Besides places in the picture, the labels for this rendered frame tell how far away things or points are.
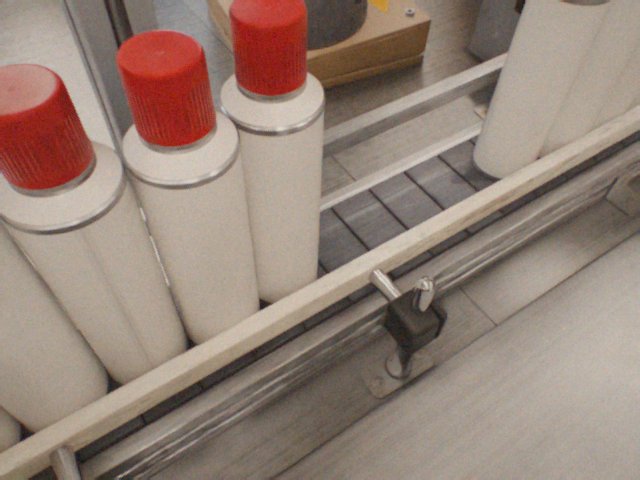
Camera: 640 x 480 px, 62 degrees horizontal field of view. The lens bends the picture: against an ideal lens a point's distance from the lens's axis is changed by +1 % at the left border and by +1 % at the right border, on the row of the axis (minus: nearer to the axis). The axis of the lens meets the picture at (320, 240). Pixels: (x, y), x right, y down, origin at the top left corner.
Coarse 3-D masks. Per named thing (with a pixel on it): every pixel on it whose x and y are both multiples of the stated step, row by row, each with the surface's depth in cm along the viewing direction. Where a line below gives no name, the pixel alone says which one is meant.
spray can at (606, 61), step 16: (624, 0) 35; (608, 16) 36; (624, 16) 36; (608, 32) 37; (624, 32) 37; (592, 48) 38; (608, 48) 38; (624, 48) 38; (592, 64) 39; (608, 64) 38; (624, 64) 39; (576, 80) 40; (592, 80) 40; (608, 80) 40; (576, 96) 41; (592, 96) 41; (608, 96) 42; (560, 112) 42; (576, 112) 42; (592, 112) 42; (560, 128) 43; (576, 128) 43; (544, 144) 45; (560, 144) 45
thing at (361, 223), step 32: (448, 160) 47; (384, 192) 44; (416, 192) 44; (448, 192) 44; (544, 192) 45; (320, 224) 42; (352, 224) 42; (384, 224) 42; (416, 224) 42; (480, 224) 42; (320, 256) 40; (352, 256) 40; (416, 256) 40; (320, 320) 36; (256, 352) 35; (192, 384) 33; (160, 416) 34; (96, 448) 31
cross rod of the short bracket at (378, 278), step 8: (376, 272) 35; (384, 272) 35; (368, 280) 36; (376, 280) 35; (384, 280) 35; (376, 288) 35; (384, 288) 35; (392, 288) 34; (384, 296) 35; (392, 296) 34
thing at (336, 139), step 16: (480, 64) 41; (496, 64) 41; (448, 80) 40; (464, 80) 40; (480, 80) 41; (496, 80) 42; (416, 96) 39; (432, 96) 39; (448, 96) 40; (368, 112) 37; (384, 112) 37; (400, 112) 38; (416, 112) 39; (336, 128) 36; (352, 128) 36; (368, 128) 37; (384, 128) 38; (336, 144) 36; (352, 144) 37
